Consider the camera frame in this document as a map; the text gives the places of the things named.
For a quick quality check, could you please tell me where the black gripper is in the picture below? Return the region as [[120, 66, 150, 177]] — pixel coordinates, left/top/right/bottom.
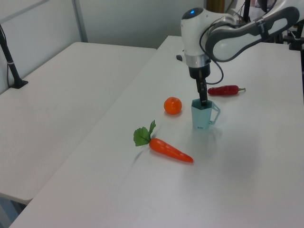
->
[[188, 63, 212, 107]]

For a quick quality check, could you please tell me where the orange tangerine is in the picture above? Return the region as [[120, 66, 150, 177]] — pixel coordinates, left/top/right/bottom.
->
[[163, 96, 183, 115]]

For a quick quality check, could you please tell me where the light blue faceted mug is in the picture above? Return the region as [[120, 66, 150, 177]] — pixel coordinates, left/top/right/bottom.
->
[[191, 98, 221, 132]]

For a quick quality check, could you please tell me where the black pole with base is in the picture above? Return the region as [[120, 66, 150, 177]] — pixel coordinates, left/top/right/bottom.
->
[[0, 23, 29, 90]]

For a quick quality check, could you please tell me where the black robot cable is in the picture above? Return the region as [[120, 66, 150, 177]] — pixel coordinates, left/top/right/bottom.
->
[[199, 18, 225, 85]]

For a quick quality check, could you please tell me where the orange carrot with green leaves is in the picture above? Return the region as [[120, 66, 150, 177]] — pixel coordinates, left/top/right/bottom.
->
[[133, 119, 194, 164]]

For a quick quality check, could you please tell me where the black camera stand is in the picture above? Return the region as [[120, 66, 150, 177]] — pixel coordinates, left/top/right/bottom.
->
[[282, 22, 304, 51]]

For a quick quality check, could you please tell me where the dark red chili pepper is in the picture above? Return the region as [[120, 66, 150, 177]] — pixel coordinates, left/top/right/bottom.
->
[[207, 85, 247, 97]]

